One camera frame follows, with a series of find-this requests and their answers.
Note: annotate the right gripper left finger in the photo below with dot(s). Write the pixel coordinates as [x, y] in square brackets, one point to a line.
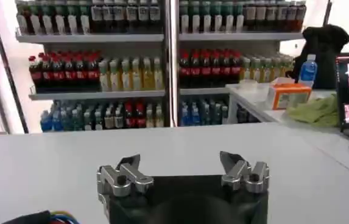
[122, 179]

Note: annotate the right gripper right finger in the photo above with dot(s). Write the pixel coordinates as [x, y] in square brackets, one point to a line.
[244, 176]

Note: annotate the white desk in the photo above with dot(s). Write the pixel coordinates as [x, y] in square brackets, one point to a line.
[253, 100]

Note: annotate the orange tissue box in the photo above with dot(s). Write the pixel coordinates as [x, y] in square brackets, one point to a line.
[288, 95]

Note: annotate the green cloth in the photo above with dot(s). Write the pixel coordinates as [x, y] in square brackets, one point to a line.
[317, 112]

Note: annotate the shelf rack with bottles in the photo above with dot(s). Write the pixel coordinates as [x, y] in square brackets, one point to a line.
[95, 70]
[232, 61]

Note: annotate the blue water bottle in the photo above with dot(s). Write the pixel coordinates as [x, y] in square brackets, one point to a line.
[308, 71]

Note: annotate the black bag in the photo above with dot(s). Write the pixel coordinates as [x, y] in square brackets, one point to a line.
[326, 51]

